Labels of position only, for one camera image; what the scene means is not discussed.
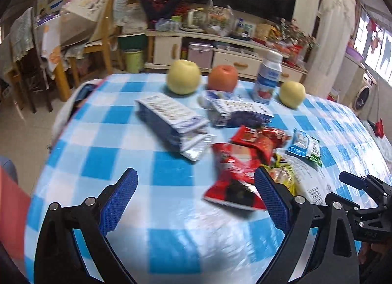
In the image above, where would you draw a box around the cream TV cabinet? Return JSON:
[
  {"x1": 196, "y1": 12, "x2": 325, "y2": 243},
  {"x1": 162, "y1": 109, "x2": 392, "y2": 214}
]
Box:
[{"x1": 143, "y1": 28, "x2": 308, "y2": 84}]

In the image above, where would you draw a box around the yellow apple left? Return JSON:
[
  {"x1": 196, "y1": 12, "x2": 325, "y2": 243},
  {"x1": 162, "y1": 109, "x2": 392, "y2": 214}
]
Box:
[{"x1": 166, "y1": 59, "x2": 201, "y2": 96}]

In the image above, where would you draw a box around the washing machine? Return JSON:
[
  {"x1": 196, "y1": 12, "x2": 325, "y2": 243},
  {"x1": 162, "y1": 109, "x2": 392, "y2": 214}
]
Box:
[{"x1": 341, "y1": 68, "x2": 377, "y2": 117}]

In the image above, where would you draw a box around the dark flower bouquet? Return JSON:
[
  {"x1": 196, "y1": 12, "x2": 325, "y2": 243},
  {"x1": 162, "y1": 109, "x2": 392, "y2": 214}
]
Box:
[{"x1": 138, "y1": 0, "x2": 182, "y2": 28}]

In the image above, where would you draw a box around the small red candy wrapper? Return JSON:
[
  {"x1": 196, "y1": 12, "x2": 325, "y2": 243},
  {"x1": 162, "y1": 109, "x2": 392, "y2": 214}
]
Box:
[{"x1": 231, "y1": 125, "x2": 292, "y2": 165}]

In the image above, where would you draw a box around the red apple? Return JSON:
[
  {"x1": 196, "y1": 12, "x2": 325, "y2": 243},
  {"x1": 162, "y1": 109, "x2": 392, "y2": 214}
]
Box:
[{"x1": 207, "y1": 64, "x2": 238, "y2": 92}]

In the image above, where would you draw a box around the yellow oatmeal snack bag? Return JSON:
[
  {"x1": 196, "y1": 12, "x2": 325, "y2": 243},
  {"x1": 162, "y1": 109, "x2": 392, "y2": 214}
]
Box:
[{"x1": 260, "y1": 153, "x2": 296, "y2": 196}]

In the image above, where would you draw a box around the silver foil snack bag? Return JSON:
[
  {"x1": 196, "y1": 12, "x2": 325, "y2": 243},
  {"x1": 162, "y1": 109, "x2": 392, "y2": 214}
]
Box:
[{"x1": 136, "y1": 93, "x2": 215, "y2": 162}]

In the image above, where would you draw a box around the white printed paper wrapper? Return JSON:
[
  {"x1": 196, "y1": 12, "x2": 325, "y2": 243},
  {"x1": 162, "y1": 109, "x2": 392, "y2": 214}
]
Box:
[{"x1": 283, "y1": 154, "x2": 333, "y2": 206}]

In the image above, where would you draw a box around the dark wooden chair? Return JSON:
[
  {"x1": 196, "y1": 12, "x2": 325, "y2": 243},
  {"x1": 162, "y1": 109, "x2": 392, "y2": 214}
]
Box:
[{"x1": 1, "y1": 7, "x2": 53, "y2": 113}]

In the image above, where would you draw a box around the yellow apple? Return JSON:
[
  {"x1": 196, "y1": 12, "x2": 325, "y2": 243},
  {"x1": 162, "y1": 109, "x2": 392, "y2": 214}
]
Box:
[
  {"x1": 166, "y1": 59, "x2": 201, "y2": 96},
  {"x1": 278, "y1": 81, "x2": 306, "y2": 109}
]

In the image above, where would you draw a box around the red snack bag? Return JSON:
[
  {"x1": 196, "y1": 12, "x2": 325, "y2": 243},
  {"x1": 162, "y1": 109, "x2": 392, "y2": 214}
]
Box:
[{"x1": 201, "y1": 142, "x2": 268, "y2": 212}]

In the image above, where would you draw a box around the blue checked tablecloth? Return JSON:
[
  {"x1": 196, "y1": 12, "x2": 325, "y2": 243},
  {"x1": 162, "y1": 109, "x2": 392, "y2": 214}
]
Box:
[{"x1": 24, "y1": 74, "x2": 391, "y2": 283}]

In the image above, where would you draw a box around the wooden chair with tote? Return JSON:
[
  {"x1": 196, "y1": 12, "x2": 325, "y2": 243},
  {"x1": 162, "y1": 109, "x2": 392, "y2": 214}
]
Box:
[{"x1": 59, "y1": 0, "x2": 125, "y2": 88}]

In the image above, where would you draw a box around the yellow apple right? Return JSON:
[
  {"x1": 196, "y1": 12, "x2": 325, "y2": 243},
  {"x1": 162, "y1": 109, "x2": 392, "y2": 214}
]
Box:
[{"x1": 278, "y1": 81, "x2": 306, "y2": 109}]

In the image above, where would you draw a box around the blue white crumpled bag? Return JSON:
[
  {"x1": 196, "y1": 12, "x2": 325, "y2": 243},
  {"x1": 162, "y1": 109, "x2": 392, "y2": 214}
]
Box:
[{"x1": 198, "y1": 90, "x2": 274, "y2": 128}]

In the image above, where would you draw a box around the white yogurt drink bottle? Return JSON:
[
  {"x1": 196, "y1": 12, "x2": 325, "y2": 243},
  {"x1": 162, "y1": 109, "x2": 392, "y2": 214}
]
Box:
[{"x1": 252, "y1": 50, "x2": 283, "y2": 104}]

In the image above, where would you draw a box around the pink storage box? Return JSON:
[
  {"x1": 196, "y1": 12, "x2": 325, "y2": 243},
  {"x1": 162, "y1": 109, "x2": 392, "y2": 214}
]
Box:
[{"x1": 187, "y1": 42, "x2": 213, "y2": 69}]

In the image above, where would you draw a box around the green trash bin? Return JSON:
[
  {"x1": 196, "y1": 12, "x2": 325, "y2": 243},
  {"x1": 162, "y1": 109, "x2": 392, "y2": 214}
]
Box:
[{"x1": 124, "y1": 49, "x2": 144, "y2": 73}]

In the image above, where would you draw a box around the blue green white packet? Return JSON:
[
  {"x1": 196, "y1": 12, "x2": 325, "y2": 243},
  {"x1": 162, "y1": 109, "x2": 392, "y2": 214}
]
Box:
[{"x1": 287, "y1": 128, "x2": 322, "y2": 167}]

